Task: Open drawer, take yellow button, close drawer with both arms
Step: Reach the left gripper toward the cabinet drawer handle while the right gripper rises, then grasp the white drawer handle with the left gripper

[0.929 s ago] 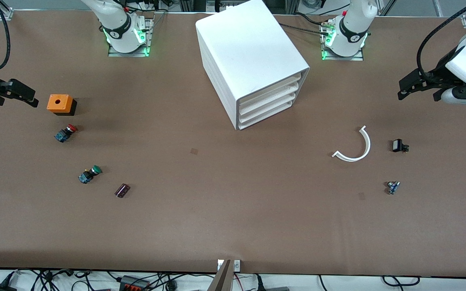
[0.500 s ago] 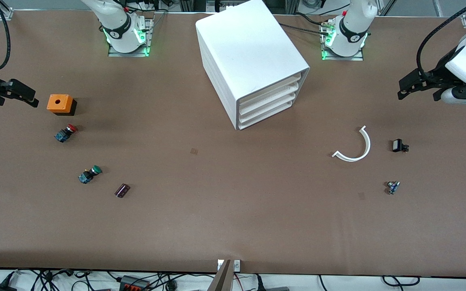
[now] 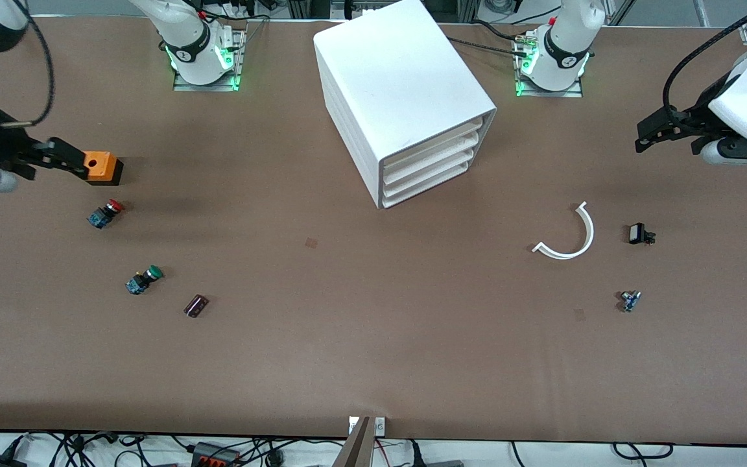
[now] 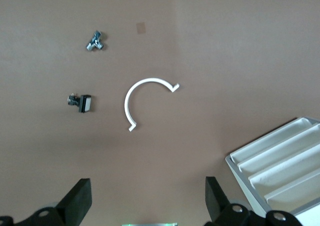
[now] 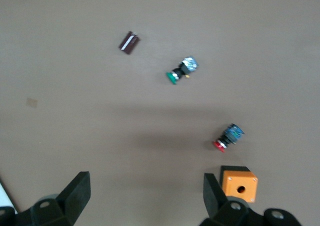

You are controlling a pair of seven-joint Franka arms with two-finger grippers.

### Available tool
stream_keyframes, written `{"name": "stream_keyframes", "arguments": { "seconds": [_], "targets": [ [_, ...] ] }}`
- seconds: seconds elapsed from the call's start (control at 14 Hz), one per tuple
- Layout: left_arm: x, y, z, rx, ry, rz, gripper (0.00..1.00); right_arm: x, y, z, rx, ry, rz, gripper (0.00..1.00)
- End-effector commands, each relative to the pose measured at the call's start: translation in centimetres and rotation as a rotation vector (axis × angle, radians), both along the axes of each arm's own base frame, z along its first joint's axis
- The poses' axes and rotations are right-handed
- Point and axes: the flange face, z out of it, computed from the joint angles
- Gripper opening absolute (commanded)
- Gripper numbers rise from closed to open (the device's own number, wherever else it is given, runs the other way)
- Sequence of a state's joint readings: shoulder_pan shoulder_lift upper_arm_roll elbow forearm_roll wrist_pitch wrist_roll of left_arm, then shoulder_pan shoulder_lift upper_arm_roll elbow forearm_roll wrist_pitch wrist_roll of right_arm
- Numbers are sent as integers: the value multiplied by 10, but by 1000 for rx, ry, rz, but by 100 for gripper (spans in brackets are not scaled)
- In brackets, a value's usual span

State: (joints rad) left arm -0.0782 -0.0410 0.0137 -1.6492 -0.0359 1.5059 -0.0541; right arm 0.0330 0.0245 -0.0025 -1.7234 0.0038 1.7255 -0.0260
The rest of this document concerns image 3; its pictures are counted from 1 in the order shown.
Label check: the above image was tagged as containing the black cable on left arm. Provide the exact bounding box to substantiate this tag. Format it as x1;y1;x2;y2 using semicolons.
663;0;747;125

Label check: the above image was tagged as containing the black cable behind cabinet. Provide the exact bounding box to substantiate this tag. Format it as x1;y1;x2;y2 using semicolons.
447;35;525;56

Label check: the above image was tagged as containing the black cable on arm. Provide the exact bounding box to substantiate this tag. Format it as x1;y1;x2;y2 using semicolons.
22;12;56;128
663;0;747;125

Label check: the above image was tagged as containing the green-capped push button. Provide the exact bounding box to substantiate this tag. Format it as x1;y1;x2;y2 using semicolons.
126;265;164;296

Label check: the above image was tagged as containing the white plastic drawer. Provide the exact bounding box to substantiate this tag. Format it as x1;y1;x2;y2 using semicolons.
381;132;480;186
381;162;470;207
381;117;483;174
381;147;477;197

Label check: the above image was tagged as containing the white drawer cabinet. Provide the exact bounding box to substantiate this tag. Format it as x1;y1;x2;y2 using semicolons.
313;0;497;210

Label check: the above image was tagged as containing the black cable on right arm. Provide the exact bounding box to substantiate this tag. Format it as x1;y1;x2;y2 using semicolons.
22;12;56;128

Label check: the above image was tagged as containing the white curved plastic strip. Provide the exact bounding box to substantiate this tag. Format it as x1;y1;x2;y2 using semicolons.
532;201;595;260

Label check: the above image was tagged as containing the red-capped push button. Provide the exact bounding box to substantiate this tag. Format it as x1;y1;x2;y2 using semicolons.
87;199;125;229

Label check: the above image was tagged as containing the black orange power strip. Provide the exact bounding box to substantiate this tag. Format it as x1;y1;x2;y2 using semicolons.
193;442;242;467

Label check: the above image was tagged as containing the metal base plate right arm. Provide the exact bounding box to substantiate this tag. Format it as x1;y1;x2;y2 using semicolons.
172;26;248;92

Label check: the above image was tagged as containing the black looped floor cable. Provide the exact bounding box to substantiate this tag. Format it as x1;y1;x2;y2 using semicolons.
611;442;674;461

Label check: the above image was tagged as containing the orange box with hole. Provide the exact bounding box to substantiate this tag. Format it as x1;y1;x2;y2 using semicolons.
82;150;124;187

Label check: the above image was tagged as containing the wooden post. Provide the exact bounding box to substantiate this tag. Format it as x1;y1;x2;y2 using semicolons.
333;416;375;467

